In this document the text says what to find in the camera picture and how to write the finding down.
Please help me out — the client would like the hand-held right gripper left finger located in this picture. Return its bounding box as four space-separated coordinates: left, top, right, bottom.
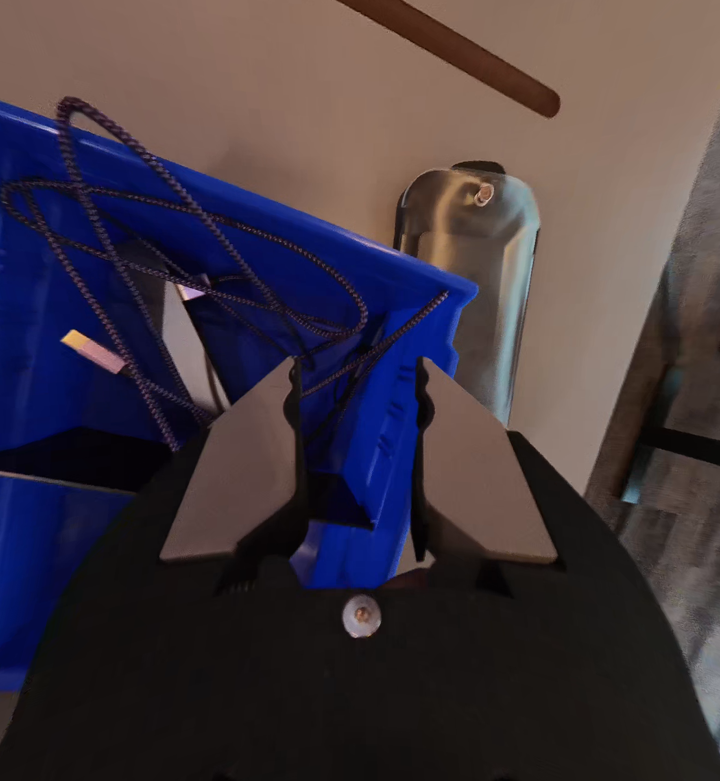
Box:
159 357 311 562

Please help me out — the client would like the shiny metal desk plate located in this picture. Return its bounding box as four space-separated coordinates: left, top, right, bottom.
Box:
392 160 542 428

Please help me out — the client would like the blue plastic bin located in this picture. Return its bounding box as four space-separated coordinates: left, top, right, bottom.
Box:
0 90 480 695

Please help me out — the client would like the purple braided usb cable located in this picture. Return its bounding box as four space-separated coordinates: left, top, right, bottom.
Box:
0 96 450 454

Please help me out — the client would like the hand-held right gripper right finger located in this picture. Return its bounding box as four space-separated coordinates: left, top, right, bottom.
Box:
410 357 560 565

